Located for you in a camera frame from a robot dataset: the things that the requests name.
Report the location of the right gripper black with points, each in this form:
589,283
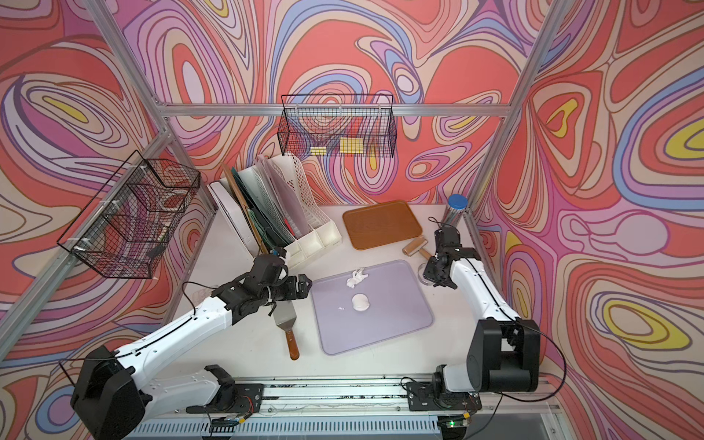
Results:
428,273

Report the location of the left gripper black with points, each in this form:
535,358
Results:
303,290

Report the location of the wooden dough roller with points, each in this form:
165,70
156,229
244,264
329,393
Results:
417,246

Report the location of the metal scraper wooden handle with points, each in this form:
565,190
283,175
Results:
285,317

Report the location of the purple cutting board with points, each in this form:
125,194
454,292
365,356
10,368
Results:
397,307

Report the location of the dough scrap strip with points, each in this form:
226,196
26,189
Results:
356,277

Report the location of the white dough piece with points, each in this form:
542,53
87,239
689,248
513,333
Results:
360,302

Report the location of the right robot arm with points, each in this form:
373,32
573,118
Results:
504,351

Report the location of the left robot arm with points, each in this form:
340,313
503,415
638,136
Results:
119,389

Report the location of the brown wooden board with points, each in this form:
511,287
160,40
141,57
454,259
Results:
244,207

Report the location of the dark green cutting board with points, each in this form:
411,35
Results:
268,217

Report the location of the blue lid clear canister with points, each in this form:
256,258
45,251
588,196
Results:
456,206

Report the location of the white board rack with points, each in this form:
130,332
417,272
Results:
309,244

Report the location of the brown wooden tray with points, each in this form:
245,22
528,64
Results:
379,225

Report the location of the white thick cutting board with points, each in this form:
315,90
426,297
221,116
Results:
231,210

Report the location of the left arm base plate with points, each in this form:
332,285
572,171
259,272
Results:
242,399

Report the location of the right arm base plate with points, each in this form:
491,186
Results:
423,396

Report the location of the black wire basket left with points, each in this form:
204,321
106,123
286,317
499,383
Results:
127,226

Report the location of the black wire basket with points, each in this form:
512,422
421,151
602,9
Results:
338,124
127,226

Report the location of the black wire basket back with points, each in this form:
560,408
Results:
338,124

